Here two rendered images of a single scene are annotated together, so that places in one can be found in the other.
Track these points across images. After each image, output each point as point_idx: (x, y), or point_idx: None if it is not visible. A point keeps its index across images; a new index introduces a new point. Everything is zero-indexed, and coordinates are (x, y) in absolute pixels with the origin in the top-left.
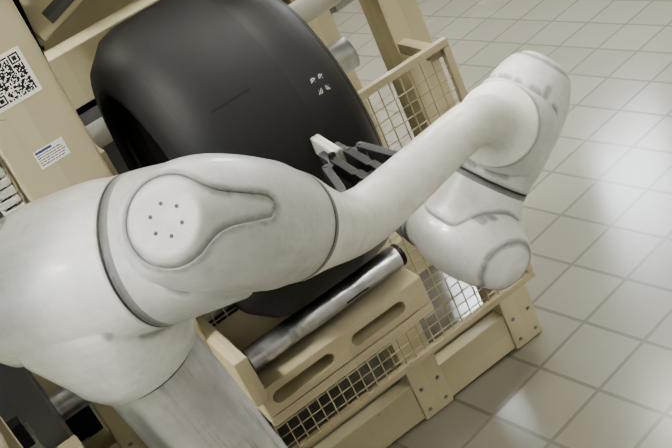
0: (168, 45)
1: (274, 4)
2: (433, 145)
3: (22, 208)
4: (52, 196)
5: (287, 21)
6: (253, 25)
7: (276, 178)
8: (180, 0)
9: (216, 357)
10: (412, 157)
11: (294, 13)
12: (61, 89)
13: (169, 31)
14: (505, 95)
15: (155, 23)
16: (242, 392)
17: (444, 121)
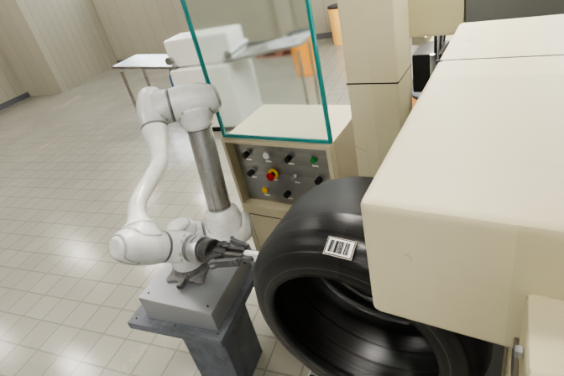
0: (320, 188)
1: (283, 242)
2: (140, 179)
3: (190, 84)
4: (182, 86)
5: (270, 242)
6: (283, 224)
7: (136, 108)
8: (342, 203)
9: (192, 142)
10: (144, 172)
11: (278, 257)
12: (356, 151)
13: (326, 190)
14: (127, 220)
15: (341, 188)
16: (194, 152)
17: (138, 185)
